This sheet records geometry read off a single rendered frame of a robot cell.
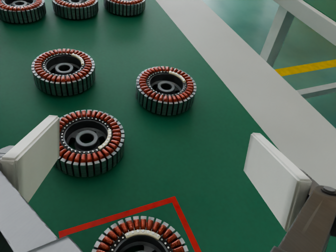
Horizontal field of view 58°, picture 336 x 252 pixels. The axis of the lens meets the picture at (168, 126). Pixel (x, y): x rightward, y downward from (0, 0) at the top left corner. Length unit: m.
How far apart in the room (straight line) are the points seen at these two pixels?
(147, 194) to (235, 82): 0.34
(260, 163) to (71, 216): 0.29
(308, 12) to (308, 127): 0.60
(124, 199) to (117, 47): 0.39
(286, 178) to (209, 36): 0.68
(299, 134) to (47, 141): 0.50
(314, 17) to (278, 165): 0.99
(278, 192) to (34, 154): 0.13
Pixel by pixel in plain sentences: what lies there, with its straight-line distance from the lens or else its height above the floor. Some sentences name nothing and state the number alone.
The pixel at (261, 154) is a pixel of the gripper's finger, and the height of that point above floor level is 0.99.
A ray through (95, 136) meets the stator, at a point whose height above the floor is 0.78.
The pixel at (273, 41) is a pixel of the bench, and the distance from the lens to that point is 1.34.
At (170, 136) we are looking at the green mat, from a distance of 0.51.
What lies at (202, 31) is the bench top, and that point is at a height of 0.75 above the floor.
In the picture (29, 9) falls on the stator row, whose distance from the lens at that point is 0.81.
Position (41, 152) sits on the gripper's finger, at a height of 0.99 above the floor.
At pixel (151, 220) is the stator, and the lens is 0.38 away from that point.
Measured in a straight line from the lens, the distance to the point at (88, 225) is 0.42.
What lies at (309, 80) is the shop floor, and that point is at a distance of 2.30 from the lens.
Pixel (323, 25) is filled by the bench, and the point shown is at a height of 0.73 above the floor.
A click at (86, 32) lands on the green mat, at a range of 0.77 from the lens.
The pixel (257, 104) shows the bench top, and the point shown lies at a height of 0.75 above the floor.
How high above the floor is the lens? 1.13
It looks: 45 degrees down
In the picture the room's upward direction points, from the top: 10 degrees clockwise
